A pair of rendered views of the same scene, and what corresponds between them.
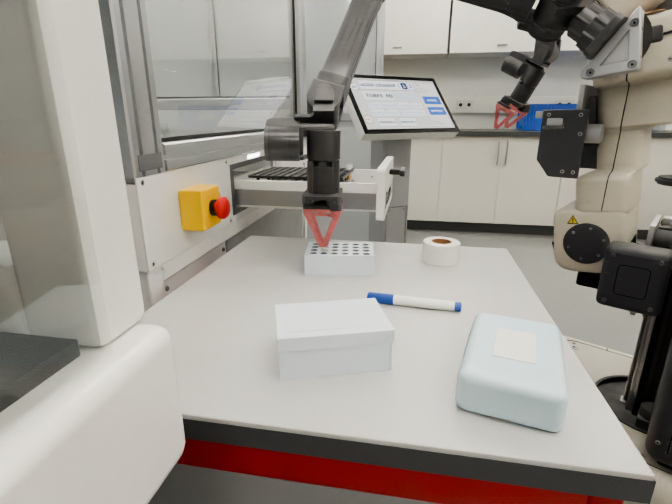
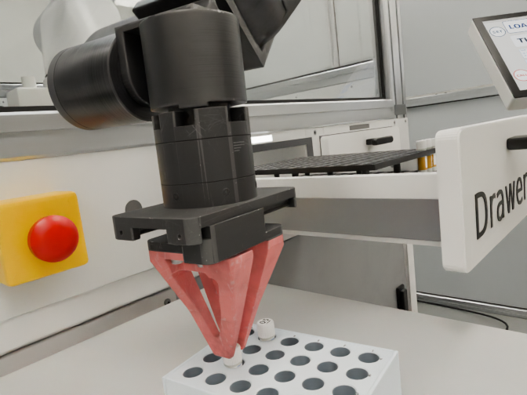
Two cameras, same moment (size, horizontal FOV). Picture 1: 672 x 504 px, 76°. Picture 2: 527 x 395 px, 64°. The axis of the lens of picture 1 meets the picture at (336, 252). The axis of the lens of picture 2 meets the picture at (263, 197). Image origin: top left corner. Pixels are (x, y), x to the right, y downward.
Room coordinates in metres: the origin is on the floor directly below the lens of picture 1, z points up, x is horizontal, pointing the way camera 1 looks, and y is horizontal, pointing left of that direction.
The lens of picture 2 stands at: (0.55, -0.14, 0.94)
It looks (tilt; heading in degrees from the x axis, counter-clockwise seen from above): 8 degrees down; 33
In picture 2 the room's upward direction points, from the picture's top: 7 degrees counter-clockwise
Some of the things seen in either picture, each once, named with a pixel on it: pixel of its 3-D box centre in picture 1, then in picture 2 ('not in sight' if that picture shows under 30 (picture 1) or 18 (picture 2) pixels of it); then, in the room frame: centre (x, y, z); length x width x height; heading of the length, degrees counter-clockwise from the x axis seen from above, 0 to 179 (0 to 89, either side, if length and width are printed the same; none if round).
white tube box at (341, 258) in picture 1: (340, 258); (282, 391); (0.76, -0.01, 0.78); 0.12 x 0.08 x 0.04; 88
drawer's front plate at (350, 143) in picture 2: (292, 167); (366, 157); (1.39, 0.14, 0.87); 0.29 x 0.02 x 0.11; 170
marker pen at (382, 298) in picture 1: (413, 301); not in sight; (0.58, -0.11, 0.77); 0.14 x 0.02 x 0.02; 75
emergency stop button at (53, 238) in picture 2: (219, 207); (51, 237); (0.75, 0.21, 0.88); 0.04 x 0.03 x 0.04; 170
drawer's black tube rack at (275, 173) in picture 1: (304, 184); (331, 183); (1.06, 0.08, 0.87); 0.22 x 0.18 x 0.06; 80
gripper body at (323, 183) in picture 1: (323, 181); (207, 170); (0.75, 0.02, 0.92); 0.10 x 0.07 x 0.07; 177
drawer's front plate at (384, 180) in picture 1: (385, 184); (500, 175); (1.03, -0.12, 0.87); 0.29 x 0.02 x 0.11; 170
